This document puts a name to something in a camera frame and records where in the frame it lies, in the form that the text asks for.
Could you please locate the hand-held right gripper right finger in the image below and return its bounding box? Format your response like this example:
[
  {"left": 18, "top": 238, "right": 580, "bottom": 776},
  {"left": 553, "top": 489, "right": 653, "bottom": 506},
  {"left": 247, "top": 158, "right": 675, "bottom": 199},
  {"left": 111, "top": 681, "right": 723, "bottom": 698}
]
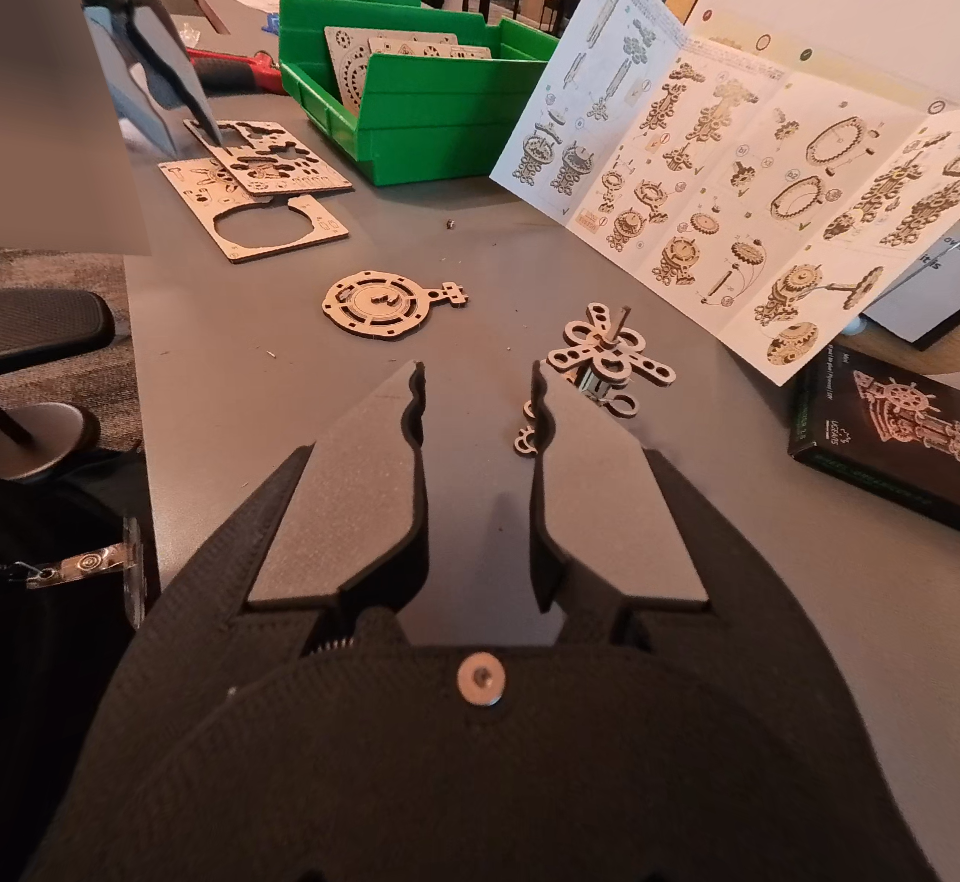
[{"left": 528, "top": 360, "right": 711, "bottom": 613}]

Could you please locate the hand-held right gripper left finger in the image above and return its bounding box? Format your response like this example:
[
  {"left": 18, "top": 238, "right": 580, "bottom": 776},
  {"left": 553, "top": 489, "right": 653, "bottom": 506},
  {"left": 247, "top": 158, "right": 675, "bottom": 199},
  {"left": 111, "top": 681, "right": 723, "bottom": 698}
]
[{"left": 246, "top": 360, "right": 432, "bottom": 612}]

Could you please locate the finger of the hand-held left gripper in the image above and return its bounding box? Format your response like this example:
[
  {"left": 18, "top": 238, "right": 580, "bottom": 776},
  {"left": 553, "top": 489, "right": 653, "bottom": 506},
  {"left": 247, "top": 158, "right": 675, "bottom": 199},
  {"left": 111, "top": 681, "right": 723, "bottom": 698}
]
[
  {"left": 84, "top": 6, "right": 181, "bottom": 157},
  {"left": 112, "top": 0, "right": 225, "bottom": 147}
]

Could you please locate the wooden sheet with irregular cutouts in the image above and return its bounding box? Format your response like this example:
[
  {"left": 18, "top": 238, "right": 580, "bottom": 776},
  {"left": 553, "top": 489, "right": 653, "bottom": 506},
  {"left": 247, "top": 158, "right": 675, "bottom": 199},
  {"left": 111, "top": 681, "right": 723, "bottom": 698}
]
[{"left": 183, "top": 119, "right": 354, "bottom": 198}]

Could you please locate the wooden gear assembly with axle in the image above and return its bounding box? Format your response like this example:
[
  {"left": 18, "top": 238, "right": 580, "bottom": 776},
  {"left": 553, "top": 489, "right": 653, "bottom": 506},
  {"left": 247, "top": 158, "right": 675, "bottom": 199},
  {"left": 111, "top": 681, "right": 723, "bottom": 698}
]
[{"left": 513, "top": 302, "right": 677, "bottom": 458}]

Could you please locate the plain-edged wooden parts sheet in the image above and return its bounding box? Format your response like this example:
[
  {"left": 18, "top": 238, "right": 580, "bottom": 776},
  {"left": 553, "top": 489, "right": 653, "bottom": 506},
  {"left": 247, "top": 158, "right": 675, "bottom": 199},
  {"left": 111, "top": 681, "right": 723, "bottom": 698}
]
[{"left": 367, "top": 36, "right": 493, "bottom": 63}]

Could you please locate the black model kit box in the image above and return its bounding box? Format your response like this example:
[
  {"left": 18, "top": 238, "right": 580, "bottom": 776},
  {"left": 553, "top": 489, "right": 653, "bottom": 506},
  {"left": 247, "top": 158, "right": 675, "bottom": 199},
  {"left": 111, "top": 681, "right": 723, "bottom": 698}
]
[{"left": 787, "top": 344, "right": 960, "bottom": 532}]

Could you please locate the wooden sheet with round hole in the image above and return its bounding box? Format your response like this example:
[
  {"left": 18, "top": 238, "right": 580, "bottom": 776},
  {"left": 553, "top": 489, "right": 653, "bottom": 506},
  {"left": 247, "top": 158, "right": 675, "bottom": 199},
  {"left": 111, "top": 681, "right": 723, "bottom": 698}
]
[{"left": 157, "top": 158, "right": 351, "bottom": 266}]

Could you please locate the wooden sheet with gear pattern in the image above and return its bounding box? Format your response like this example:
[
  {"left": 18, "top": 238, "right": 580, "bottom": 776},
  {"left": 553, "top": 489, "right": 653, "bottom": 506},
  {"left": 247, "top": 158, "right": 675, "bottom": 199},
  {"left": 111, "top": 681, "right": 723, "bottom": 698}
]
[{"left": 324, "top": 26, "right": 460, "bottom": 117}]

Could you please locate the round wooden part with tab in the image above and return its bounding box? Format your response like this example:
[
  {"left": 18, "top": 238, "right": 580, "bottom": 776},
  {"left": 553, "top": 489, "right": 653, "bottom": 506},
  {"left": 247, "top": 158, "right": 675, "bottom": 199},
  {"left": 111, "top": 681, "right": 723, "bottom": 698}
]
[{"left": 321, "top": 270, "right": 470, "bottom": 342}]

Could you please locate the black office chair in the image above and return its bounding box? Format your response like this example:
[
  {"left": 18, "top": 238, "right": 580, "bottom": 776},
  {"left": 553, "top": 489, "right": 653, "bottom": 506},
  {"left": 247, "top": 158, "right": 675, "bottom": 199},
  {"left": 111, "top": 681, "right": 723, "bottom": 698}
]
[{"left": 0, "top": 288, "right": 117, "bottom": 483}]

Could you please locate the clear badge holder with clip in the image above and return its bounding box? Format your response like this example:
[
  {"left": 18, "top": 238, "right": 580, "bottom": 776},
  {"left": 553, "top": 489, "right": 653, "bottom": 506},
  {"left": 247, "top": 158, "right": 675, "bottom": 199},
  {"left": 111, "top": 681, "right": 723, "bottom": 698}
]
[{"left": 25, "top": 518, "right": 145, "bottom": 630}]

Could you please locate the green bin holding wooden sheets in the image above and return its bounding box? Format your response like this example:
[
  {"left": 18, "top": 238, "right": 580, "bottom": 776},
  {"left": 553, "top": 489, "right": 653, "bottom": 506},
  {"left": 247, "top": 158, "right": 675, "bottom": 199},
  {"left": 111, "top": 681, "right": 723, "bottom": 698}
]
[{"left": 278, "top": 0, "right": 561, "bottom": 188}]

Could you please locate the folded assembly instruction booklet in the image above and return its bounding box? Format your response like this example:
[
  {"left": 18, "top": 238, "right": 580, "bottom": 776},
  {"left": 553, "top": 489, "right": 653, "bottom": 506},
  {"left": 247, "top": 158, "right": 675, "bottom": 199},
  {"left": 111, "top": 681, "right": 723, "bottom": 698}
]
[{"left": 489, "top": 0, "right": 960, "bottom": 387}]

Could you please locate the person's black clothing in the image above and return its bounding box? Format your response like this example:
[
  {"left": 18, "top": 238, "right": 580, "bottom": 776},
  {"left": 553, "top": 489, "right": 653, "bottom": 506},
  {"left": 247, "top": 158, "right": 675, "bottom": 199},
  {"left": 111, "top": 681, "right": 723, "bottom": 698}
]
[{"left": 0, "top": 447, "right": 162, "bottom": 882}]

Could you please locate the white printed paper sheet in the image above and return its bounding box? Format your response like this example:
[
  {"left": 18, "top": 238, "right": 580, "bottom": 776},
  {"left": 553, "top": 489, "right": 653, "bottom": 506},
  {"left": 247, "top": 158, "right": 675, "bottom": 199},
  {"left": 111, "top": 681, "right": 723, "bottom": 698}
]
[{"left": 861, "top": 236, "right": 960, "bottom": 352}]

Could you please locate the red handled tool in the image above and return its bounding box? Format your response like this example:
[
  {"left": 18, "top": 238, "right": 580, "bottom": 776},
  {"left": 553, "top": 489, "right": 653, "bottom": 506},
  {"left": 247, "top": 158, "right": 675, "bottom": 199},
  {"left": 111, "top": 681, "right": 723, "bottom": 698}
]
[{"left": 186, "top": 48, "right": 286, "bottom": 96}]

